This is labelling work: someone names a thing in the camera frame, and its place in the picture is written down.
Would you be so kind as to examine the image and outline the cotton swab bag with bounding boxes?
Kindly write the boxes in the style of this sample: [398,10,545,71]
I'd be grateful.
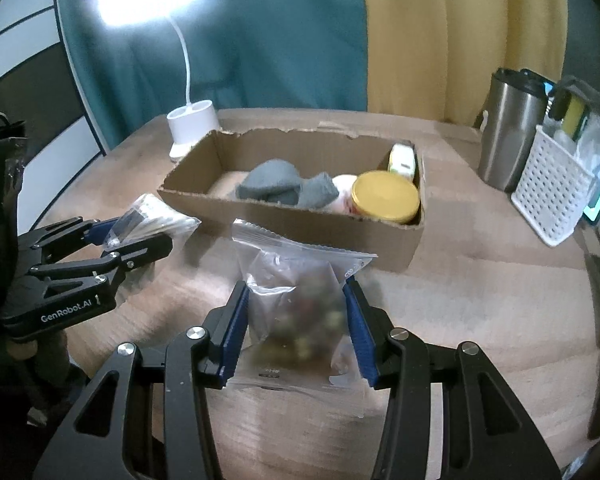
[102,193,201,249]

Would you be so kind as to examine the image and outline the grey sock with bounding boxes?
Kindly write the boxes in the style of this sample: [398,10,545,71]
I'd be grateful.
[297,172,338,209]
[235,159,302,206]

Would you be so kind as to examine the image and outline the clear bag of snacks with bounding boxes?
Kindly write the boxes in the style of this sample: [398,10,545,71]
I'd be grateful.
[232,219,377,391]

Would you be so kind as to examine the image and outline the brown cardboard box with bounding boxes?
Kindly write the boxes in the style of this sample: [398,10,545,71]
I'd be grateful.
[158,128,426,272]

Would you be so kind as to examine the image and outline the grey sock in box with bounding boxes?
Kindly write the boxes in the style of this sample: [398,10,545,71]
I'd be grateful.
[297,172,338,209]

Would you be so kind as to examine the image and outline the white round roll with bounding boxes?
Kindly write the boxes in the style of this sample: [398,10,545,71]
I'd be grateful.
[328,174,358,214]

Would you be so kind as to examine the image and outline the yellow lid jar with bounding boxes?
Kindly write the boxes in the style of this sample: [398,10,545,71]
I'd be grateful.
[350,170,420,224]

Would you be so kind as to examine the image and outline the teal curtain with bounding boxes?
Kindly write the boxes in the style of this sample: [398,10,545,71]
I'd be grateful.
[57,0,367,146]

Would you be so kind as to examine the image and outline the white desk lamp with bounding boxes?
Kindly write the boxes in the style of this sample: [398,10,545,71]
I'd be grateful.
[92,0,221,164]

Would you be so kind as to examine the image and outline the white perforated plastic basket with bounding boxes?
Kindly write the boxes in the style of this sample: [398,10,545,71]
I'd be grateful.
[510,125,595,247]

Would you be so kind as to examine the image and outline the small yellow white carton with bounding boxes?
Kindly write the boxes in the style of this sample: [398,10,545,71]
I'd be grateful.
[387,143,417,181]

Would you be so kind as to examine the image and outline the crumpled clear plastic bags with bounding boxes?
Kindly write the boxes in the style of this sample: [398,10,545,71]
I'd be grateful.
[576,110,600,226]

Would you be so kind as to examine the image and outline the yellow green sponge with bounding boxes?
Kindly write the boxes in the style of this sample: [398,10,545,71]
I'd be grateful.
[562,92,590,142]

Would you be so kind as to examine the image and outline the stainless steel tumbler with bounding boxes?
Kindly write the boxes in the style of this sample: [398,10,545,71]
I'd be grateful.
[476,67,547,193]

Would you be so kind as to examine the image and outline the yellow curtain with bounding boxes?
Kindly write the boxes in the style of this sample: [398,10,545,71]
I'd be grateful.
[365,0,568,126]

